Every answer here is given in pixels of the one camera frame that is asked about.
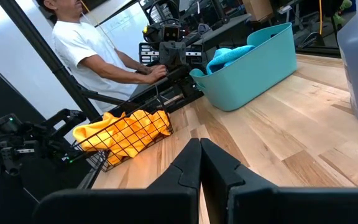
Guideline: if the dark background desk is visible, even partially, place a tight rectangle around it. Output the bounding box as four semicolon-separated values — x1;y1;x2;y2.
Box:
193;13;252;52

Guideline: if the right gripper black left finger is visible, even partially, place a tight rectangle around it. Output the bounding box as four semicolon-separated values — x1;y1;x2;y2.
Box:
32;138;203;224

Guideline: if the brown cardboard box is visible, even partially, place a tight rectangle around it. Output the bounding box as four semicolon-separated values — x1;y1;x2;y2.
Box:
242;0;275;22

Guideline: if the black wire basket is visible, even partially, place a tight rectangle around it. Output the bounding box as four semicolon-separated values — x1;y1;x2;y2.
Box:
69;92;175;174

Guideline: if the black metal frame post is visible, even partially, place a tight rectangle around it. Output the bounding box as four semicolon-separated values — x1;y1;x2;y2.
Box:
0;0;103;123

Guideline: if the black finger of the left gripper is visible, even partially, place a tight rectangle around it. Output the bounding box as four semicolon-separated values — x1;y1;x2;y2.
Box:
172;43;187;71
158;43;173;71

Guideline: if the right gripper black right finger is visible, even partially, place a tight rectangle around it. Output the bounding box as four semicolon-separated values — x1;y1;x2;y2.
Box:
200;138;358;224

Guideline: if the person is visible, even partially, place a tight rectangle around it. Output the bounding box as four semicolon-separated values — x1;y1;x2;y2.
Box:
37;0;168;113

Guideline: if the teal plastic basket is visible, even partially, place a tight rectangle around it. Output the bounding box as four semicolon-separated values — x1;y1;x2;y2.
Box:
189;22;298;112

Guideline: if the green plush toy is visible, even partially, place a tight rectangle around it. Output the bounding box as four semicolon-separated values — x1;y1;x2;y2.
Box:
333;0;353;26

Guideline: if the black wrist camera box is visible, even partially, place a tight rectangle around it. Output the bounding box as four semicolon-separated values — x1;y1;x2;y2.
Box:
162;24;181;42

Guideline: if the orange microfiber towel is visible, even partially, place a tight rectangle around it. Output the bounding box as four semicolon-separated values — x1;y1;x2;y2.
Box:
106;109;171;166
72;111;129;153

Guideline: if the yellow hanging cable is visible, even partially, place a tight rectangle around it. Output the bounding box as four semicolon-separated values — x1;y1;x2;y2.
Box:
318;0;323;35

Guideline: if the blue microfiber towel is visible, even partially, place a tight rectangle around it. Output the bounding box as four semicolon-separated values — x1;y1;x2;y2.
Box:
206;44;256;76

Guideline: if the person's hand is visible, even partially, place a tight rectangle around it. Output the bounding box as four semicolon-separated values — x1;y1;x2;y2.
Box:
146;64;168;86

